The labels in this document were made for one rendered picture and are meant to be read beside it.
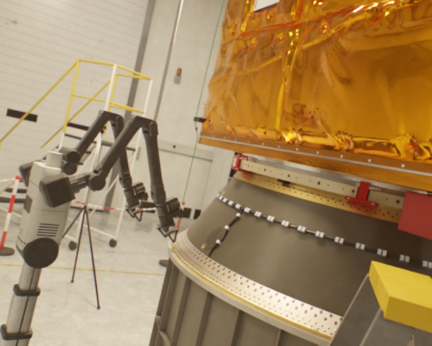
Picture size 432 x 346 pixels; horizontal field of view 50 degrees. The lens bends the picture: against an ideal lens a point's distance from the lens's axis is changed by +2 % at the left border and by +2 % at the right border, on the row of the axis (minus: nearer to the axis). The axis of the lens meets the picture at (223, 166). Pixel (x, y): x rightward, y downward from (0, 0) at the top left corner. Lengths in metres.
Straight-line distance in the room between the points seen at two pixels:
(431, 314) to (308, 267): 0.93
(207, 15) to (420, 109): 9.04
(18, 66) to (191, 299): 7.56
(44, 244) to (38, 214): 0.16
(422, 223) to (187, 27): 8.95
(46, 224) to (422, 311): 1.80
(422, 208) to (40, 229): 1.68
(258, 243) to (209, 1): 8.84
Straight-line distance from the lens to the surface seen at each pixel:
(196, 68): 10.24
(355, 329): 1.42
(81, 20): 9.54
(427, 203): 1.67
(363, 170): 1.83
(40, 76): 9.33
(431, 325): 1.04
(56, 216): 2.39
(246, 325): 1.96
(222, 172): 9.69
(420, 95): 1.68
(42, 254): 2.44
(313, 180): 2.02
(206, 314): 2.11
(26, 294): 2.55
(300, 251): 1.94
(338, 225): 1.97
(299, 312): 1.85
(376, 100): 1.80
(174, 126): 10.03
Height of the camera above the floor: 1.72
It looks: 2 degrees down
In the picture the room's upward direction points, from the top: 13 degrees clockwise
